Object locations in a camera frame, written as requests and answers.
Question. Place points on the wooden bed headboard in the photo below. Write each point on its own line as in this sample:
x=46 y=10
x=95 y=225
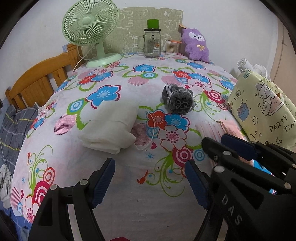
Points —
x=34 y=78

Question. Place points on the red item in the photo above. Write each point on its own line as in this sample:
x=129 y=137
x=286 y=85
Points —
x=118 y=239

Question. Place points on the beige door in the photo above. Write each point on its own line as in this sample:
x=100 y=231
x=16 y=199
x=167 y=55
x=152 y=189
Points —
x=283 y=58

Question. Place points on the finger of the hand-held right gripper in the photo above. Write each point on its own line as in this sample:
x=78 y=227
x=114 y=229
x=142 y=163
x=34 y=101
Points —
x=219 y=154
x=240 y=144

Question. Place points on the white standing fan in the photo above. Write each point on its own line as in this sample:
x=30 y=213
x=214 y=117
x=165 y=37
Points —
x=242 y=63

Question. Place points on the blue bed sheet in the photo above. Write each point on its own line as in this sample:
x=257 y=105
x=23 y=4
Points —
x=11 y=220

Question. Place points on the white cloth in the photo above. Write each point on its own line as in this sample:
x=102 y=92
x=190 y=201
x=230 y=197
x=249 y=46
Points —
x=4 y=183
x=111 y=125

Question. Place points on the blue tape piece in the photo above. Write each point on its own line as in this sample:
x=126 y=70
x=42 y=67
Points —
x=66 y=47

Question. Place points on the crumpled white cloth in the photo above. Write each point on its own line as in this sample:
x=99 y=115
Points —
x=4 y=183

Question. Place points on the grey plaid pillow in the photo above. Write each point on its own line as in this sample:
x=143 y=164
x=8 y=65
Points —
x=13 y=129

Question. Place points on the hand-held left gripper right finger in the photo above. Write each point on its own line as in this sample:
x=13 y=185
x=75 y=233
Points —
x=195 y=183

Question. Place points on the cotton swab jar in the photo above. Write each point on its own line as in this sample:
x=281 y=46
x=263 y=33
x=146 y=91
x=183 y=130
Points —
x=172 y=48

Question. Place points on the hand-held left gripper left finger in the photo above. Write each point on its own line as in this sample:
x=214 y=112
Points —
x=104 y=180

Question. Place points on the pink packet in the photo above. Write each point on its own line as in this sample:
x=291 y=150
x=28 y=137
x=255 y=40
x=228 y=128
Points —
x=233 y=129

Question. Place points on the purple plush bunny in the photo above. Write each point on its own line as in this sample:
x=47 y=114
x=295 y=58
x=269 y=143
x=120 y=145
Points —
x=195 y=46

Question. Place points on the green patterned board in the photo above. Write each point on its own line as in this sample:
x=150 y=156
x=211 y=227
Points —
x=136 y=18

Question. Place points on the green desk fan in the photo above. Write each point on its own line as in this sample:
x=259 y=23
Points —
x=85 y=22

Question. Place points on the floral tablecloth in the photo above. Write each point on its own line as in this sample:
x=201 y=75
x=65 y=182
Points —
x=115 y=76

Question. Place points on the glass jar mug green lid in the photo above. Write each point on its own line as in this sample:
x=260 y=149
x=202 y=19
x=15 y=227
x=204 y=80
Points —
x=151 y=44

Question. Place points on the yellow printed storage box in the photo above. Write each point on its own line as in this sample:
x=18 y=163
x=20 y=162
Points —
x=254 y=109

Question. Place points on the blue printed packet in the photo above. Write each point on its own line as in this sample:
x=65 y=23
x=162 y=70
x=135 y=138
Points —
x=262 y=168

